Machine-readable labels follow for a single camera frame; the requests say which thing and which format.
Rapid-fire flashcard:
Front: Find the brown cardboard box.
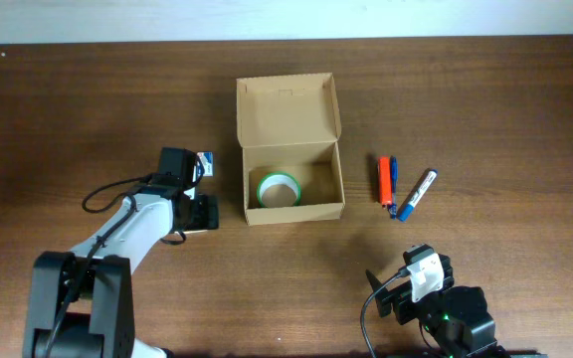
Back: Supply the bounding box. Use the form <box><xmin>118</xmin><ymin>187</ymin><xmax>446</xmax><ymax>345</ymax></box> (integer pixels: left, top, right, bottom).
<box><xmin>237</xmin><ymin>73</ymin><xmax>345</xmax><ymax>226</ymax></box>

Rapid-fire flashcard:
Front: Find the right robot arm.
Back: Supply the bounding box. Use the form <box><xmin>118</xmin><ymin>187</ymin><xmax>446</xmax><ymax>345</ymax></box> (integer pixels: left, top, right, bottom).
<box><xmin>360</xmin><ymin>248</ymin><xmax>541</xmax><ymax>358</ymax></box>

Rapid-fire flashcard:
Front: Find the blue whiteboard marker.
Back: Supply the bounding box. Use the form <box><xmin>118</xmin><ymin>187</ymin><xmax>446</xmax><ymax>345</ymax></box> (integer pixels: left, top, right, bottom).
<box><xmin>397</xmin><ymin>169</ymin><xmax>438</xmax><ymax>222</ymax></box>

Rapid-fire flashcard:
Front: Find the orange highlighter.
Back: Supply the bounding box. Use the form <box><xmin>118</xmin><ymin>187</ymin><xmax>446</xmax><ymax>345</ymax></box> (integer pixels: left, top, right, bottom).
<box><xmin>378</xmin><ymin>156</ymin><xmax>393</xmax><ymax>207</ymax></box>

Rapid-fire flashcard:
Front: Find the green tape roll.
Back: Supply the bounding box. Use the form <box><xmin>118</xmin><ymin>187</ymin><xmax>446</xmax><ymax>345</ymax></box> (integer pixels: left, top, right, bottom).
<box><xmin>257</xmin><ymin>172</ymin><xmax>301</xmax><ymax>208</ymax></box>

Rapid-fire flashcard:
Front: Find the blue ballpoint pen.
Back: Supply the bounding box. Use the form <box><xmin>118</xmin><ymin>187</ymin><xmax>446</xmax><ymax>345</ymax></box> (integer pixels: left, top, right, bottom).
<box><xmin>388</xmin><ymin>156</ymin><xmax>398</xmax><ymax>219</ymax></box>

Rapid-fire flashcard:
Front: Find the small blue white card box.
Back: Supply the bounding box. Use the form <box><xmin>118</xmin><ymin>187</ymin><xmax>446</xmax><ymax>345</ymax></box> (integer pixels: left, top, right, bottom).
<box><xmin>197</xmin><ymin>151</ymin><xmax>214</xmax><ymax>177</ymax></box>

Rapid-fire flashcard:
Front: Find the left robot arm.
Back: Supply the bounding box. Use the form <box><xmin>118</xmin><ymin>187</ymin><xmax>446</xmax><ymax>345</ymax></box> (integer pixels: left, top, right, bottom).
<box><xmin>22</xmin><ymin>147</ymin><xmax>219</xmax><ymax>358</ymax></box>

